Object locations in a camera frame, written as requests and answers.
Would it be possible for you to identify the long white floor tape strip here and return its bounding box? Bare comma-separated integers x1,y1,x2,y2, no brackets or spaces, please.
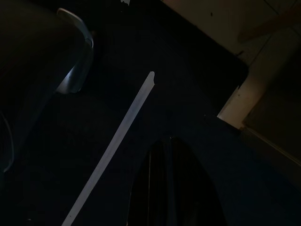
61,71,156,226

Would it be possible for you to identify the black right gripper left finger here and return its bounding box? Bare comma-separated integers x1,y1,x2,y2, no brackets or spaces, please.
128,138,169,226

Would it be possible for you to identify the silver robot right leg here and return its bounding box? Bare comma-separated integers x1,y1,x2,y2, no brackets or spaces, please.
0,7,95,175

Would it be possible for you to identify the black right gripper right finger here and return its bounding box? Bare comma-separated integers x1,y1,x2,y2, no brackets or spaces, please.
168,137,226,226

